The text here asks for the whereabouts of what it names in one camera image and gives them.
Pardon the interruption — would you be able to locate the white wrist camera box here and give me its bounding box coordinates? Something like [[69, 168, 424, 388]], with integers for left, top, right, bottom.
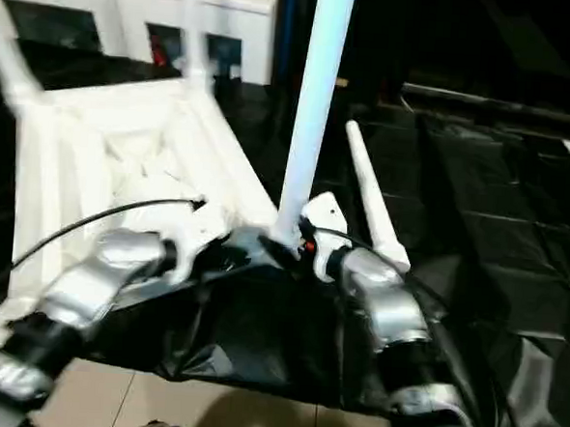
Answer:
[[164, 202, 234, 286], [295, 189, 352, 282]]

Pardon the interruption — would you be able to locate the white glass-door cabinet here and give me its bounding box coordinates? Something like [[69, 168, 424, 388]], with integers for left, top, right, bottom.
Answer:
[[0, 0, 280, 88]]

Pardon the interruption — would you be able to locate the black plastic mat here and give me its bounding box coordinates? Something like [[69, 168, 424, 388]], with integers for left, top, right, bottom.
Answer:
[[0, 43, 570, 427]]

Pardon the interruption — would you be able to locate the white plastic table top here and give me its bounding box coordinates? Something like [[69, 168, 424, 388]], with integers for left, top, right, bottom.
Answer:
[[0, 69, 296, 365]]

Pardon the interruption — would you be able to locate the white plastic table leg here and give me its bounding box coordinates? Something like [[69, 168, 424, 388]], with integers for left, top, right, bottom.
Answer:
[[272, 0, 360, 254], [335, 120, 420, 273], [0, 7, 48, 114], [175, 0, 222, 100]]

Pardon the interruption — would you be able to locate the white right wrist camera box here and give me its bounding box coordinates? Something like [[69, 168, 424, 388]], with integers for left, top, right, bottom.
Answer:
[[295, 189, 352, 282]]

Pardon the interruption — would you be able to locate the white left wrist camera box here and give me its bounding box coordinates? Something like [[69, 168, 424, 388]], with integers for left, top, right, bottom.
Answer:
[[164, 202, 234, 286]]

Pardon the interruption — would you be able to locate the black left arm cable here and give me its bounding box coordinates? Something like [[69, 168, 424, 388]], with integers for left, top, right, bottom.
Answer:
[[0, 186, 209, 318]]

